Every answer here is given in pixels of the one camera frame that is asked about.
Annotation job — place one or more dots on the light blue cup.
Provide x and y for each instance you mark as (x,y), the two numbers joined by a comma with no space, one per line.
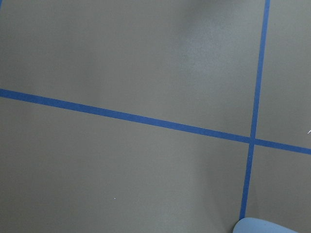
(255,225)

